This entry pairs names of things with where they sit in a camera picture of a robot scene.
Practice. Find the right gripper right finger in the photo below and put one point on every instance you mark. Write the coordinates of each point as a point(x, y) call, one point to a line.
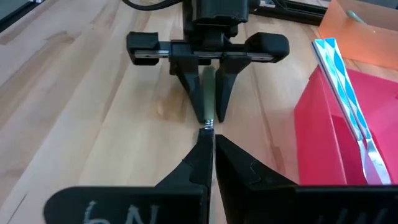
point(280, 205)

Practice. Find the teal patterned table knife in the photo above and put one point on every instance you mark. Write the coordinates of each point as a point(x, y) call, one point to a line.
point(332, 77)

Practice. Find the orange plastic bin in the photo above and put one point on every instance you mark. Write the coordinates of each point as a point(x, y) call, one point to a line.
point(357, 40)

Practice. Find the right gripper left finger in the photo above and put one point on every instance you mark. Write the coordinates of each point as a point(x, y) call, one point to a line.
point(155, 205)

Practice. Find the pink-red plastic bin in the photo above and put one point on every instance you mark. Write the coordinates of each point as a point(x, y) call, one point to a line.
point(317, 140)

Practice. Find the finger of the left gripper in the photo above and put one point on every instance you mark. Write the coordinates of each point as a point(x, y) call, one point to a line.
point(227, 71)
point(186, 68)

